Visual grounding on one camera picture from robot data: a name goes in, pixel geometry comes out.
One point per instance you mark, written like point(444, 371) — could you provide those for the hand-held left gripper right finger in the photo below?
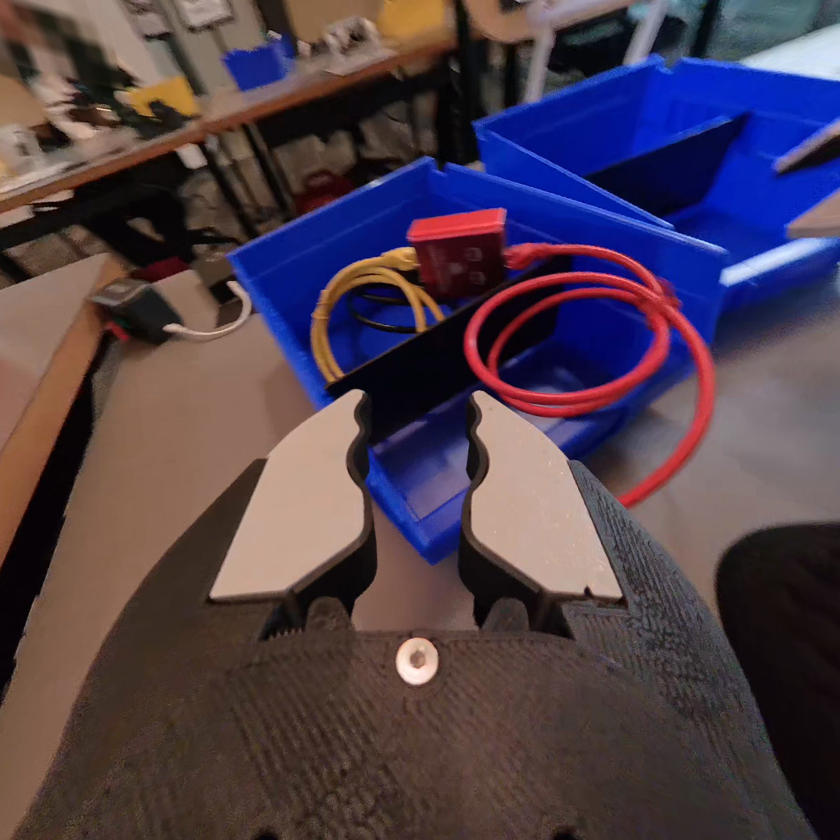
point(538, 518)

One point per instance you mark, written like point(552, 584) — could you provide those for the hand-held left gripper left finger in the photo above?
point(295, 512)

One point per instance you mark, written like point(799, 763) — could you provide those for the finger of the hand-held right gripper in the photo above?
point(817, 149)
point(820, 225)

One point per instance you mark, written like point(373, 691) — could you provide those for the blue plastic bin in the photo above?
point(367, 216)
point(722, 85)

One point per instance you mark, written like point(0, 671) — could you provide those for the red ethernet switch box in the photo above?
point(459, 262)

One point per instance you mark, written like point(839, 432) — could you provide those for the black bin divider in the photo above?
point(669, 170)
point(420, 374)

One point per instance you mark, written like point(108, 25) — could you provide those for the small dark grey device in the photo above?
point(134, 312)

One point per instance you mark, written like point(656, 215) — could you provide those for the black chair armrest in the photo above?
point(787, 656)

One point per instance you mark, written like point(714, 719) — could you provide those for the long wooden desk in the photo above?
point(262, 105)

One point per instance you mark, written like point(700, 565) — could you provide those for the small blue bin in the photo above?
point(256, 65)

